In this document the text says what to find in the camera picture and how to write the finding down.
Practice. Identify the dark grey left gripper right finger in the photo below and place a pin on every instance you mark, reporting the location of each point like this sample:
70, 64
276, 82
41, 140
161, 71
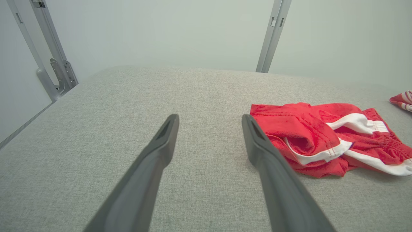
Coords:
276, 187

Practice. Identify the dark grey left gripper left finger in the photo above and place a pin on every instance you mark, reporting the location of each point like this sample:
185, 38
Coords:
145, 180

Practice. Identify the red shorts with white stripes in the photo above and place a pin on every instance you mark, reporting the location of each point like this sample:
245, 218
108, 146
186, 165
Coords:
299, 129

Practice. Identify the red basketball jersey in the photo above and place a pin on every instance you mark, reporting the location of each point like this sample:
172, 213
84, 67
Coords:
404, 100

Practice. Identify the grey metal pole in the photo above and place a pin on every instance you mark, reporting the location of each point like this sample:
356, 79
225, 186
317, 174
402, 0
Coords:
272, 38

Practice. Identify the grey metal frame with bracket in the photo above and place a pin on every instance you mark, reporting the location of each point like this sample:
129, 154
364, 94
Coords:
61, 74

